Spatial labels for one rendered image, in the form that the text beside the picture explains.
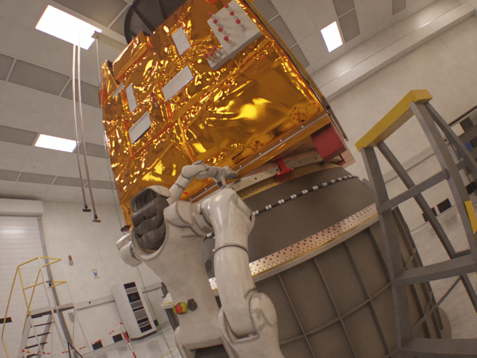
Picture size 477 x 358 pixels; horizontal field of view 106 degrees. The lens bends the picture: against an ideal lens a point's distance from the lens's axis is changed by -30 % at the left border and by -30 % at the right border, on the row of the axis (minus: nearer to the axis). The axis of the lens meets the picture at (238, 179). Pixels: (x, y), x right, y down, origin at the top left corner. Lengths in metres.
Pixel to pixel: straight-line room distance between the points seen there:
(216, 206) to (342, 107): 6.88
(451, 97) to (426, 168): 2.15
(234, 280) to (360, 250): 1.04
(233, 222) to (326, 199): 1.04
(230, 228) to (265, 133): 1.04
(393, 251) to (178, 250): 0.84
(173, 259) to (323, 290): 0.86
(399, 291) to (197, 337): 0.80
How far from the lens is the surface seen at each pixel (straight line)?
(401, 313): 1.19
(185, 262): 0.73
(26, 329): 6.21
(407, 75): 7.81
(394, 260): 1.15
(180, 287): 0.76
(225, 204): 0.63
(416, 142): 7.18
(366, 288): 1.44
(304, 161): 1.73
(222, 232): 0.59
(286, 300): 1.35
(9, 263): 8.61
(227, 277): 0.53
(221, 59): 1.94
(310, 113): 1.53
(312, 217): 1.46
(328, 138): 1.52
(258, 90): 1.67
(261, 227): 1.45
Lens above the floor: 1.25
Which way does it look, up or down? 18 degrees up
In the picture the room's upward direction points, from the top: 24 degrees counter-clockwise
